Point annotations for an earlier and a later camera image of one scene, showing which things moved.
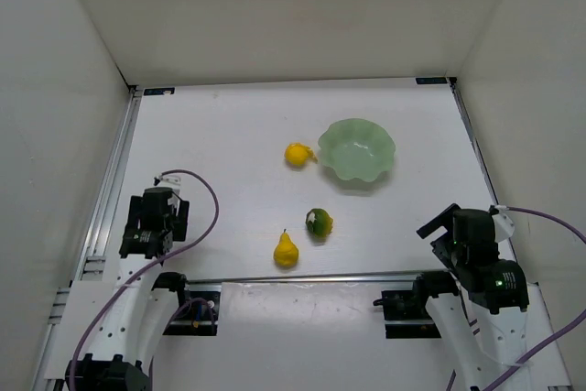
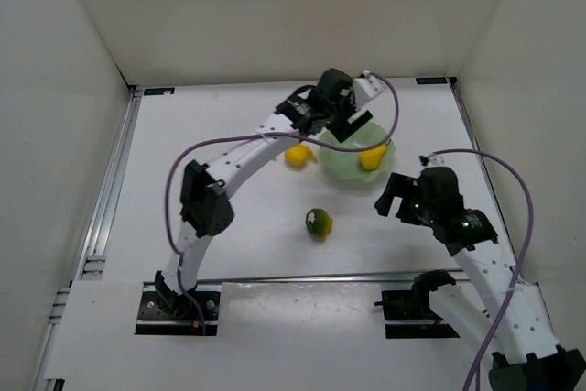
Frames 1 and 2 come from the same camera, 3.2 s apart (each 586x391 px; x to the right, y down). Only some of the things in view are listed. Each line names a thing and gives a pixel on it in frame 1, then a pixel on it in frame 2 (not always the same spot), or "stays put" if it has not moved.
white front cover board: [307, 336] stays put
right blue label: [431, 81] stays put
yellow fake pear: [286, 253] → [370, 158]
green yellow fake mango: [319, 222] stays put
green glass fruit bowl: [357, 148] stays put
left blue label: [158, 91] stays put
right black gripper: [437, 222] → [400, 199]
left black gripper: [135, 211] → [350, 125]
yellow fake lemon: [298, 155] stays put
